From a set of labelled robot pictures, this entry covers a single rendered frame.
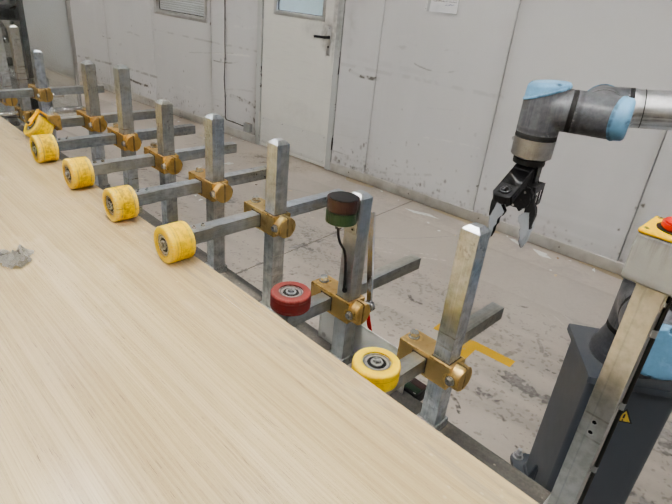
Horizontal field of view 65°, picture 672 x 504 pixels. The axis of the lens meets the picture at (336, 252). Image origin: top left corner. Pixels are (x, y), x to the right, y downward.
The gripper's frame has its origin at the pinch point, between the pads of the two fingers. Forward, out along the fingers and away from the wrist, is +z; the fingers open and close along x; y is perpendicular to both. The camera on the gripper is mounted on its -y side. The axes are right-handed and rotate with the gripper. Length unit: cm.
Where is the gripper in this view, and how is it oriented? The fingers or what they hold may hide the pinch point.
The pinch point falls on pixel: (505, 238)
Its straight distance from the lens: 133.9
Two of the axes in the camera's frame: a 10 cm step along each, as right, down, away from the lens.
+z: -0.9, 8.9, 4.5
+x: -7.6, -3.6, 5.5
